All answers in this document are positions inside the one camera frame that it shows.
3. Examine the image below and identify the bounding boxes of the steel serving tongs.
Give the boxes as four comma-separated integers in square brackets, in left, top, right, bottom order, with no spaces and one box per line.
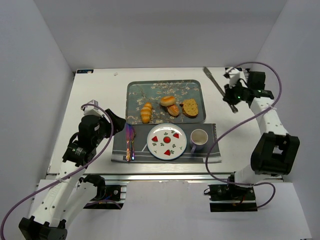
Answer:
[202,66,238,113]

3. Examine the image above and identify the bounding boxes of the golden ring doughnut bread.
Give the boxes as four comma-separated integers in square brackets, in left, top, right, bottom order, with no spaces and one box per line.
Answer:
[160,96,176,107]

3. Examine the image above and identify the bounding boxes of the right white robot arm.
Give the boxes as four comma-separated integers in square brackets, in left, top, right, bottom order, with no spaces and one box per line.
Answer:
[223,68,300,188]

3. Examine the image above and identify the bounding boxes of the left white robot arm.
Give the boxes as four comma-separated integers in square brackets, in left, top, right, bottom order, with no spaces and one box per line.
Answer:
[18,107,126,240]

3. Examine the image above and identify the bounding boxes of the striped orange bread roll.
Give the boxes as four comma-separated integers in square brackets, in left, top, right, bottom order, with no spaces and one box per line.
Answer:
[140,102,153,124]

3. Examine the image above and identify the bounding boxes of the brown bread slice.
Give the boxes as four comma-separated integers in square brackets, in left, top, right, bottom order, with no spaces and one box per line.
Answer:
[181,98,199,118]

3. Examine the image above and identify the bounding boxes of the iridescent knife inner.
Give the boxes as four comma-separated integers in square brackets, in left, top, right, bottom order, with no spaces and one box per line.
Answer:
[128,124,136,161]

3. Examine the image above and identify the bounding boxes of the iridescent knife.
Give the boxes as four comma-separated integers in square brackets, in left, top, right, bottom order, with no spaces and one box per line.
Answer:
[128,124,136,161]
[125,123,132,162]

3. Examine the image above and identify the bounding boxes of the iridescent fork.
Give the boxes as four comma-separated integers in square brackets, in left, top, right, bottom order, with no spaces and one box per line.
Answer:
[129,127,137,161]

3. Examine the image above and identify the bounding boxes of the iridescent knife outer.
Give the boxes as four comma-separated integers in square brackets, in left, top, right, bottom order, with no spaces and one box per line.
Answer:
[125,123,132,162]

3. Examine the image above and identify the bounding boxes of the blue floral serving tray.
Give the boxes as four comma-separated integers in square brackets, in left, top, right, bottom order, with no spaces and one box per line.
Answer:
[125,79,206,125]

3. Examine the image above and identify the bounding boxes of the purple mug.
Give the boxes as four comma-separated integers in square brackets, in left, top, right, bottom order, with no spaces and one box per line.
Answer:
[190,129,209,154]

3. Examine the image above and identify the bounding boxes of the white watermelon pattern plate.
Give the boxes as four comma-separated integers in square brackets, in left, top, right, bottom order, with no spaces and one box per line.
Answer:
[146,123,188,161]

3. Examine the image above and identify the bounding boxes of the round sesame bun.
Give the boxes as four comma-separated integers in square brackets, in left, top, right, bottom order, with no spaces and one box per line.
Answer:
[166,104,180,117]

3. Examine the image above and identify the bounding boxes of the left blue corner label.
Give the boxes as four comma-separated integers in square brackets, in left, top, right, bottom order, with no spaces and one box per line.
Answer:
[76,69,94,74]

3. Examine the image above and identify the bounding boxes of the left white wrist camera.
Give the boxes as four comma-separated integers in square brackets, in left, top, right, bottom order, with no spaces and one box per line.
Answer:
[81,99,105,117]

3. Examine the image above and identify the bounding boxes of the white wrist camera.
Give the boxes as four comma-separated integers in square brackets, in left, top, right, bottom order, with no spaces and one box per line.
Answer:
[81,99,105,117]
[223,67,240,88]

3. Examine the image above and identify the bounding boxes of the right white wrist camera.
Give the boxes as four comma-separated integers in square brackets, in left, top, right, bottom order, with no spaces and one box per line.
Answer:
[223,67,240,88]

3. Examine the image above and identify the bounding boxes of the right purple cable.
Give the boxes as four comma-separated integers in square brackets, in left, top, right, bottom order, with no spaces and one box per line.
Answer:
[204,61,283,210]

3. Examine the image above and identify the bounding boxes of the purple cable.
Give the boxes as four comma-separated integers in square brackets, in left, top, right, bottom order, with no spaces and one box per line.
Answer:
[0,102,115,238]
[204,61,283,210]

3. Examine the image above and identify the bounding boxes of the aluminium table edge rail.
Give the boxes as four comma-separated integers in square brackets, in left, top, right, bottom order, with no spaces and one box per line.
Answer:
[94,173,215,181]

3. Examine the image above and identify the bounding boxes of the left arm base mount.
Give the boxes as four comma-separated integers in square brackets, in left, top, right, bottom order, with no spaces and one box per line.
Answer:
[77,174,127,210]

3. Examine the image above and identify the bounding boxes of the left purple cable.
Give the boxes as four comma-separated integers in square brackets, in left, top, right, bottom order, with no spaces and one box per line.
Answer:
[0,102,115,238]

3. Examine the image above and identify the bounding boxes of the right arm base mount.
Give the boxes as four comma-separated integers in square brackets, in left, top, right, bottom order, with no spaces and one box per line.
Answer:
[203,184,258,213]

